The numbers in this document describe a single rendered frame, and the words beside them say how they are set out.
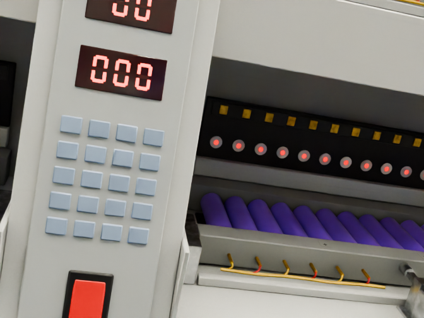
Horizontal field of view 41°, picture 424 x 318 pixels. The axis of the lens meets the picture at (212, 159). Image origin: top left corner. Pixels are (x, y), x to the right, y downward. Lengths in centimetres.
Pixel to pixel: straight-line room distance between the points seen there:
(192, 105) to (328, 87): 26
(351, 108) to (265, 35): 24
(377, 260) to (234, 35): 20
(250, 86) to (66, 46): 26
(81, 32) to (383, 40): 17
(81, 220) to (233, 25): 14
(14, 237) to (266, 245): 17
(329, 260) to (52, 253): 20
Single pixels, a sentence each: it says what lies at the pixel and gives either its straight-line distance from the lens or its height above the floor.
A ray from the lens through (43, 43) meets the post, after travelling 31.
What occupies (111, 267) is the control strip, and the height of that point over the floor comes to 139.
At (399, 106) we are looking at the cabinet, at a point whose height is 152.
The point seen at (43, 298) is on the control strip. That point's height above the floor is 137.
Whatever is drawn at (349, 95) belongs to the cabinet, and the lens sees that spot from 56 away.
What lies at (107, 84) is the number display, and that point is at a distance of 31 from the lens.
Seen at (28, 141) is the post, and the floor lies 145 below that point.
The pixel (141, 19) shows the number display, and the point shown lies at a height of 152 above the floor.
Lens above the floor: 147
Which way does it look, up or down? 3 degrees down
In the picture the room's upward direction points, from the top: 9 degrees clockwise
